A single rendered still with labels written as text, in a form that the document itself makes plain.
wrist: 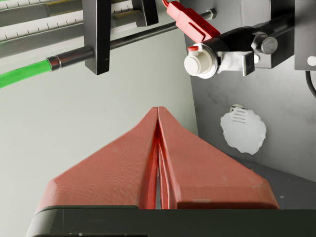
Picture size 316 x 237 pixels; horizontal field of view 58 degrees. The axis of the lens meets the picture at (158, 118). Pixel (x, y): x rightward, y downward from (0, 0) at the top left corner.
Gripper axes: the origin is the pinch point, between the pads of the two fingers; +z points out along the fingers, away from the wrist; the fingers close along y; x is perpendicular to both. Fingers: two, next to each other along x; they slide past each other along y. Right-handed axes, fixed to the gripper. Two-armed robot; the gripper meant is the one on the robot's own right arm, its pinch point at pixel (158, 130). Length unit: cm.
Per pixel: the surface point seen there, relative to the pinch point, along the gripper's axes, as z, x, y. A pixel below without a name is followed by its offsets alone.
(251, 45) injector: 13.3, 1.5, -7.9
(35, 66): 20.2, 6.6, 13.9
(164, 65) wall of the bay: 43.6, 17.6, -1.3
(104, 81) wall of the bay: 33.8, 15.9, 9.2
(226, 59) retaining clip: 9.7, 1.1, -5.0
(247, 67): 7.8, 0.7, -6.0
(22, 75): 18.7, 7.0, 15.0
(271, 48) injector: 12.0, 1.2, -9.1
